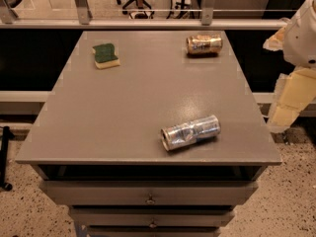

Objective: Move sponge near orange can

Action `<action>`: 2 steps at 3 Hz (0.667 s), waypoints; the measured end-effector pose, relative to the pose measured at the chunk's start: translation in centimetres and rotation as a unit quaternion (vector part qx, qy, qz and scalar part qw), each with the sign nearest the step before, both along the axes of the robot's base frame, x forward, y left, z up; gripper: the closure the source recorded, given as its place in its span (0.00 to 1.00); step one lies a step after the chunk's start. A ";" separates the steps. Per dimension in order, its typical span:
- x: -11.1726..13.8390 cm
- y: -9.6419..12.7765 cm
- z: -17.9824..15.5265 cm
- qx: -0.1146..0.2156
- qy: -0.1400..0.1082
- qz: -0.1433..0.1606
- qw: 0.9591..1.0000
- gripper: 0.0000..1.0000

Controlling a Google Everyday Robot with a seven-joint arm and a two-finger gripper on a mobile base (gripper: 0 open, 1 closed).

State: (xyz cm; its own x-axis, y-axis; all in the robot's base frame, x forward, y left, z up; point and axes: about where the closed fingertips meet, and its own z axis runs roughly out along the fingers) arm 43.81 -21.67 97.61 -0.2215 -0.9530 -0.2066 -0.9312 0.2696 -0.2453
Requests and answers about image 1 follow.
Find green and yellow sponge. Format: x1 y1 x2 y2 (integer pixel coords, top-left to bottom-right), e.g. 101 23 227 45
93 43 120 69

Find metal railing with glass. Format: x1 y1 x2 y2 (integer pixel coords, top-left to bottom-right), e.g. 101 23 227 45
0 0 288 30

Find crushed silver can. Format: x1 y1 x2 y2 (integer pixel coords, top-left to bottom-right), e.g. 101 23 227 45
161 115 221 151

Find top drawer with knob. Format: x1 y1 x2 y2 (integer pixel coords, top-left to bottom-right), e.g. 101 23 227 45
39 181 258 205

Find grey drawer cabinet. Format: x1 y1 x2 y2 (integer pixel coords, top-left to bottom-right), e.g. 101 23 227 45
17 31 280 237

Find drawer with knob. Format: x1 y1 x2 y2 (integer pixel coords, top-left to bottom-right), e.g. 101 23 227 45
70 208 234 227
39 181 258 205

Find black stand on floor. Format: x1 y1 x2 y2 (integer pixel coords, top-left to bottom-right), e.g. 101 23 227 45
0 126 14 192

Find orange soda can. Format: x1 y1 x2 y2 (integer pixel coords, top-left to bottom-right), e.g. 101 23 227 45
186 35 223 55

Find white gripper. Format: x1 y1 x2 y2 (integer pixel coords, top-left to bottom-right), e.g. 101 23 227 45
263 0 316 132

